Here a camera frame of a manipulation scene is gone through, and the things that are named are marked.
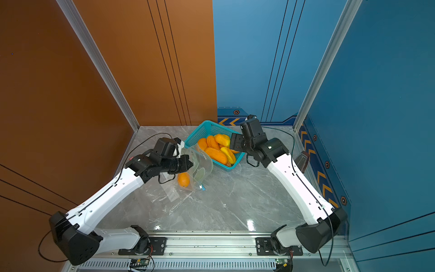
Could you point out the clear green-zip bag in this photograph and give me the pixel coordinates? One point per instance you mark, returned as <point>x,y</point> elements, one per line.
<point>202,163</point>

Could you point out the yellow top mango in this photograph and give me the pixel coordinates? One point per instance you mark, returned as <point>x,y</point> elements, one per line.
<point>223,140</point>

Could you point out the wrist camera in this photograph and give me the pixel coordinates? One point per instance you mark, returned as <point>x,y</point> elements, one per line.
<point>166,148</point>
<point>251,127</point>

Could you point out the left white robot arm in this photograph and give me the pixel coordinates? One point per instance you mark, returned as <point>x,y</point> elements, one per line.
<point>76,233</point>

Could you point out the teal plastic basket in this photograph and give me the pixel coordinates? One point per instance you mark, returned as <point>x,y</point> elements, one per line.
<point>204,137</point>

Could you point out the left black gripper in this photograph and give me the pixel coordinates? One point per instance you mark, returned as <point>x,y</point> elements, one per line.
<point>184,158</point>

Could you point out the dark red metronome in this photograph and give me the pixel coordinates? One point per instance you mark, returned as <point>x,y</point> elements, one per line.
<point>302,161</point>

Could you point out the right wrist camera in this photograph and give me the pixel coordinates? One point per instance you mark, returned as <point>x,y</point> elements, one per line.
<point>251,127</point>

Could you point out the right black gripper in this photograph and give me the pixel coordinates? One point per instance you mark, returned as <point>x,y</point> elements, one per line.
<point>235,139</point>

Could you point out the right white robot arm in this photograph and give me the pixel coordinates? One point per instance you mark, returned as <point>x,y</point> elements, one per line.
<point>322,219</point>

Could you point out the clear blue-zip bag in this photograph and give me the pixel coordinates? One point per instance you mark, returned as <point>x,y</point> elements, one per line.
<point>175,194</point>

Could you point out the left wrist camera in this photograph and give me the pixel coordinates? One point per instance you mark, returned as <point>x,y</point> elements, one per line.
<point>166,148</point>

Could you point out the slim yellow mango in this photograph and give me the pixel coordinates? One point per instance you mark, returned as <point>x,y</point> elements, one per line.
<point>229,154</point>

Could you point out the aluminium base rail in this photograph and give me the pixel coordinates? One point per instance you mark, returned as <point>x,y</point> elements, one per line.
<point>221,252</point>

